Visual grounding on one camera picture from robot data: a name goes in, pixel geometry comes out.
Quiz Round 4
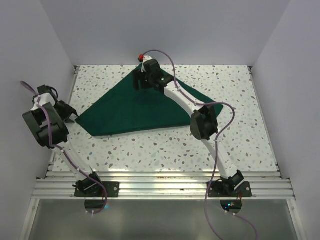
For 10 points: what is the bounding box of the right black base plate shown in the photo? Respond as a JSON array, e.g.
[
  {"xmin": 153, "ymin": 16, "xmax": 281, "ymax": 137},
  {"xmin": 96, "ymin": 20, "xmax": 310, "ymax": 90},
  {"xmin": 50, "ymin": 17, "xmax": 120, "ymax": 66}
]
[{"xmin": 208, "ymin": 180, "xmax": 253, "ymax": 198}]

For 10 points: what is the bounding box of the purple cable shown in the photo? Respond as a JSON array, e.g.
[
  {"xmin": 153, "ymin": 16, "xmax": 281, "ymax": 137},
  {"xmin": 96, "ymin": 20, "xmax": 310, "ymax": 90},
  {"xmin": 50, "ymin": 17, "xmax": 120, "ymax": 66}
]
[
  {"xmin": 20, "ymin": 81, "xmax": 110, "ymax": 216},
  {"xmin": 143, "ymin": 49, "xmax": 258, "ymax": 240}
]

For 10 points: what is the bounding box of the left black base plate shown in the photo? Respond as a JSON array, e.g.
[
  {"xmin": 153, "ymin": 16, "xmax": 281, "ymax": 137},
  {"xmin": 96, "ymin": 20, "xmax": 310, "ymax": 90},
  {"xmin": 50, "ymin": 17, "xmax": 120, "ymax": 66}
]
[{"xmin": 73, "ymin": 181, "xmax": 120, "ymax": 198}]

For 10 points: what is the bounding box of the green surgical drape cloth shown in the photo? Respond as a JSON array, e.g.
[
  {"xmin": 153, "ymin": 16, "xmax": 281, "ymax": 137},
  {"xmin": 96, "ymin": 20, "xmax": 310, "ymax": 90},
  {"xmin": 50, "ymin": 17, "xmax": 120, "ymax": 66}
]
[{"xmin": 75, "ymin": 63, "xmax": 225, "ymax": 138}]

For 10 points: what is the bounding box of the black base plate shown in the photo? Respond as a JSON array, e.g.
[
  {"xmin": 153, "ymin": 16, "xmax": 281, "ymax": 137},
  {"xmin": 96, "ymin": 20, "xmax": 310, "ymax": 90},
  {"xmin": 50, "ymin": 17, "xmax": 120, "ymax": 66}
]
[
  {"xmin": 208, "ymin": 180, "xmax": 253, "ymax": 198},
  {"xmin": 73, "ymin": 181, "xmax": 120, "ymax": 198}
]

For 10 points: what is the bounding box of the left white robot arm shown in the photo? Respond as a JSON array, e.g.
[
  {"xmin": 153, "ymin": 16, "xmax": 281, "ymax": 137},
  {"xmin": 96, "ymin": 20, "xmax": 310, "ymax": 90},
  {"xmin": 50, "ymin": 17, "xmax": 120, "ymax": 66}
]
[{"xmin": 20, "ymin": 81, "xmax": 104, "ymax": 197}]

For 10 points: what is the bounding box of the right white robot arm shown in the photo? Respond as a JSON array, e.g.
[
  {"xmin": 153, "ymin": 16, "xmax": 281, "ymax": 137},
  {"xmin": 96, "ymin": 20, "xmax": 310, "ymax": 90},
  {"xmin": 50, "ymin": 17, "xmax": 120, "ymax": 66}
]
[{"xmin": 133, "ymin": 55, "xmax": 244, "ymax": 197}]

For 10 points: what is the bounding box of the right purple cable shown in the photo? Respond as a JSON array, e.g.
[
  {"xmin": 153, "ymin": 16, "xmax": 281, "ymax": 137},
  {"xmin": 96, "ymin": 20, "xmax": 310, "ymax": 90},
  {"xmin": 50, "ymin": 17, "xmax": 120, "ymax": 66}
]
[{"xmin": 143, "ymin": 49, "xmax": 258, "ymax": 240}]

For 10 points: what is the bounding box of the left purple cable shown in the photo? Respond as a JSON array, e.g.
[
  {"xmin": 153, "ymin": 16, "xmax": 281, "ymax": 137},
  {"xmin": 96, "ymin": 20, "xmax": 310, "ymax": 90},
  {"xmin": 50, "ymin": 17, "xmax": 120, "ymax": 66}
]
[{"xmin": 20, "ymin": 81, "xmax": 110, "ymax": 216}]

